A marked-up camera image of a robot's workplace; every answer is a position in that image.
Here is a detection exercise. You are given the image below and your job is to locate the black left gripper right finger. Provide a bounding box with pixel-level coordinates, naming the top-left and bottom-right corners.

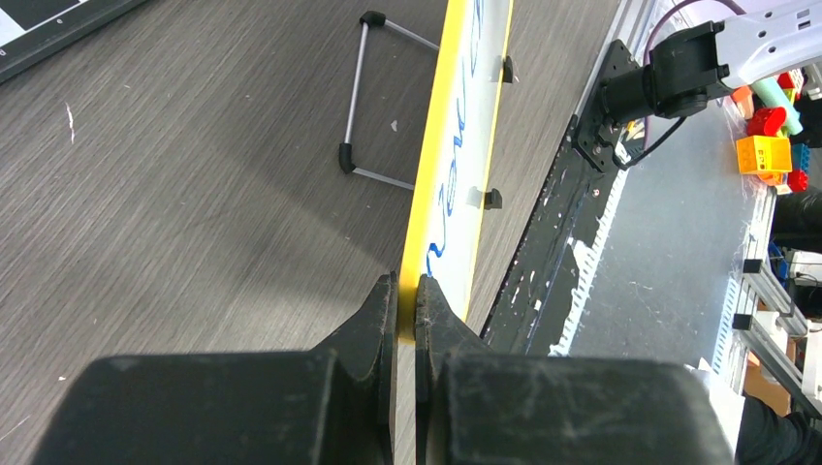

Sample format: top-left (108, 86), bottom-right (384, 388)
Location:
top-left (415, 276), bottom-right (734, 464)

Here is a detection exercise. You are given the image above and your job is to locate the metal whiteboard stand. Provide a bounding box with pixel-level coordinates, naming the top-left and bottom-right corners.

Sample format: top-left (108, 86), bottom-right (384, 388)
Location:
top-left (337, 10), bottom-right (440, 191)

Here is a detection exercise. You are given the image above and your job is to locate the yellow framed whiteboard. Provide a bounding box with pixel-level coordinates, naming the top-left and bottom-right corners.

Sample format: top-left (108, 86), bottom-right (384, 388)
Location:
top-left (397, 1), bottom-right (514, 343)

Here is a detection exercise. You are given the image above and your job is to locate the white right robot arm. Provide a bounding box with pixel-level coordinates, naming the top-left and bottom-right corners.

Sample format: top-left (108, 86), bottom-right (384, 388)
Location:
top-left (599, 1), bottom-right (821, 123)

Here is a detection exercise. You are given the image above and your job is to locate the red toy block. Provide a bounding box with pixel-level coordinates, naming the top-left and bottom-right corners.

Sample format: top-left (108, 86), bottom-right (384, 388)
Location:
top-left (746, 107), bottom-right (787, 137)

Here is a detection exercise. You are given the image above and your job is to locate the orange yellow toy block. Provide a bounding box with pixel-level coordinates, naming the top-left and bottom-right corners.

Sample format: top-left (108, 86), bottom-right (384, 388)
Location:
top-left (736, 136), bottom-right (793, 174)

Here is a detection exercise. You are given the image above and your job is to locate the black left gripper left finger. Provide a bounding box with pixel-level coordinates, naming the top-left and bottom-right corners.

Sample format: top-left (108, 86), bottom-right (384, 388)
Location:
top-left (32, 273), bottom-right (397, 464)

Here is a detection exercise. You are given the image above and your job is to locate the white toothed cable rail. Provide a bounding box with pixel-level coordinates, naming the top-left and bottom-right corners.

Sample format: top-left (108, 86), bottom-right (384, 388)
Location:
top-left (548, 171), bottom-right (628, 357)

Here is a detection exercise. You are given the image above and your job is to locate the black white chessboard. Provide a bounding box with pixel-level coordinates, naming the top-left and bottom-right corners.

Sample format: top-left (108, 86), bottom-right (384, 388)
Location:
top-left (1, 0), bottom-right (145, 82)

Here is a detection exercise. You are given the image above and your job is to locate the aluminium frame rail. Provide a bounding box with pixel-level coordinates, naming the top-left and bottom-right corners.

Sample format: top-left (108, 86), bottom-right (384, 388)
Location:
top-left (732, 206), bottom-right (821, 418)

